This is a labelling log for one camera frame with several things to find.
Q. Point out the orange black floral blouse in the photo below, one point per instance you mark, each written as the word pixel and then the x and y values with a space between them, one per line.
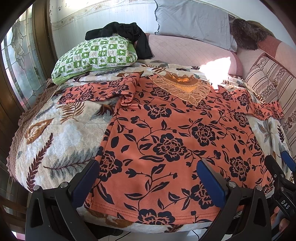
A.
pixel 149 152

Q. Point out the brown furry cushion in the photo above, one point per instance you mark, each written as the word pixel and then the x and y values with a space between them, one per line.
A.
pixel 248 33

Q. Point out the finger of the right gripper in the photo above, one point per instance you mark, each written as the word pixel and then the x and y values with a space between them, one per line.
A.
pixel 274 169
pixel 288 160

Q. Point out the black garment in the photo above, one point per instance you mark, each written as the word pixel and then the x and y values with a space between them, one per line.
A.
pixel 130 31

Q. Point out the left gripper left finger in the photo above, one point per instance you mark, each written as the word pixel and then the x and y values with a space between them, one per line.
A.
pixel 52 213

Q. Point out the person right hand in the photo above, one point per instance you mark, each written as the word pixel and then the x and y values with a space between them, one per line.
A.
pixel 283 224

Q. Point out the green white checkered pillow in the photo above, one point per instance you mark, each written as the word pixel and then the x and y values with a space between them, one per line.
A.
pixel 99 54

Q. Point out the grey blue pillow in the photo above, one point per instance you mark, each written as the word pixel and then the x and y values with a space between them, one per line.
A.
pixel 195 20

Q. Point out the wooden stained glass door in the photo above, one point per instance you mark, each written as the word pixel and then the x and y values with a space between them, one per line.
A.
pixel 27 59

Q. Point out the pink quilted bed cover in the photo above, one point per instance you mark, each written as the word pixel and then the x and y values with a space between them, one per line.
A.
pixel 188 52

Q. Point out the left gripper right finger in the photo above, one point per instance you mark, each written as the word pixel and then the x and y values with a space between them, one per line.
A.
pixel 254 222

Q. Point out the striped floral pillow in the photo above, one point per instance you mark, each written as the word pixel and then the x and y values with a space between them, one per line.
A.
pixel 273 82

